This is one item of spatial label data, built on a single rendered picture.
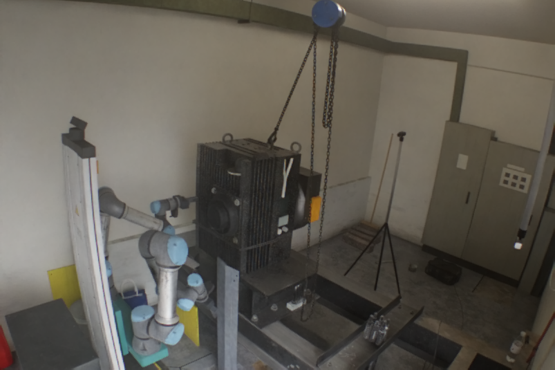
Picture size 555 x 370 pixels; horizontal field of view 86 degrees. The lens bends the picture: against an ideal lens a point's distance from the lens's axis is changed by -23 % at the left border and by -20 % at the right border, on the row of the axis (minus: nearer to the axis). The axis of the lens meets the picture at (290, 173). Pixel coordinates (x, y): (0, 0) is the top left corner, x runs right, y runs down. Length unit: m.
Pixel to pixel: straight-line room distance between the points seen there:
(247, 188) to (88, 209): 0.89
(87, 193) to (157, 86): 1.54
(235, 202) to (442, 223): 3.22
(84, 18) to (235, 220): 1.66
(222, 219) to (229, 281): 0.35
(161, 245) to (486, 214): 3.77
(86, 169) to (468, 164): 3.98
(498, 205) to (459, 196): 0.51
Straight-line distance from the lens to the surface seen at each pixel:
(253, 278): 2.25
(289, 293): 2.50
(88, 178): 1.53
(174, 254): 1.54
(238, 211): 2.07
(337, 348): 2.13
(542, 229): 4.50
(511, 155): 4.39
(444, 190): 4.67
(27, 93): 2.57
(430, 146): 4.92
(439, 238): 4.85
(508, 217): 4.52
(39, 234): 2.82
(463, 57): 4.69
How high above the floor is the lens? 2.12
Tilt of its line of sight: 16 degrees down
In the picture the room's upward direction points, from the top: 6 degrees clockwise
